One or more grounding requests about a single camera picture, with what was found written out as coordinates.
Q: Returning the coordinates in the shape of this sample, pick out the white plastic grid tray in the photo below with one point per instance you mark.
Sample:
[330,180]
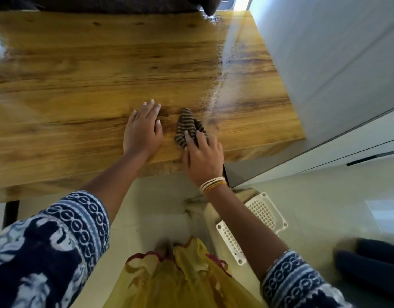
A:
[264,211]

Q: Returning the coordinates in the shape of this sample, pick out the person's right hand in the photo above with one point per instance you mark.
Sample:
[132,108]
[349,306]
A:
[201,163]

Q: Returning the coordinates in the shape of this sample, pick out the yellow dress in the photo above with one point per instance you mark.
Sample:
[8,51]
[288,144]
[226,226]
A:
[184,282]

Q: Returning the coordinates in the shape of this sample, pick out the navy patterned left sleeve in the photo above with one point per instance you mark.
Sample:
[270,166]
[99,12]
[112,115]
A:
[46,253]

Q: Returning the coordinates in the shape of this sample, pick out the striped brown cloth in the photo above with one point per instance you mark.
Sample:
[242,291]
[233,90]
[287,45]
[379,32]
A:
[185,125]

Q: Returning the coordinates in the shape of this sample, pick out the navy patterned sleeve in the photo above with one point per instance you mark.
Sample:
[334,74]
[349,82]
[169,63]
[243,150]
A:
[46,253]
[293,285]

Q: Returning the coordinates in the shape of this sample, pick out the person's left foot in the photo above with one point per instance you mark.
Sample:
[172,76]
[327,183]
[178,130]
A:
[164,250]

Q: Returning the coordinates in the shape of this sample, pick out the brown leaf-patterned curtain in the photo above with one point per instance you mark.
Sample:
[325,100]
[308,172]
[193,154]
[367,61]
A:
[104,4]

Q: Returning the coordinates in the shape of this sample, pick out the gold bangles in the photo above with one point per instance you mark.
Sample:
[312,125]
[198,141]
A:
[213,183]

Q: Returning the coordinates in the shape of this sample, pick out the person's left forearm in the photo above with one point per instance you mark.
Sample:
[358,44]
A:
[117,182]

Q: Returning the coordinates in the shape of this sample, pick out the navy patterned right sleeve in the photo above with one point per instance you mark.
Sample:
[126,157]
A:
[293,285]

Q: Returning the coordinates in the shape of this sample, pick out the person's left hand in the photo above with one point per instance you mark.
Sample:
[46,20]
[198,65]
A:
[142,134]

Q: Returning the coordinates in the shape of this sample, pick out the person's right forearm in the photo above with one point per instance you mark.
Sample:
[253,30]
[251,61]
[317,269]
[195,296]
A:
[245,230]

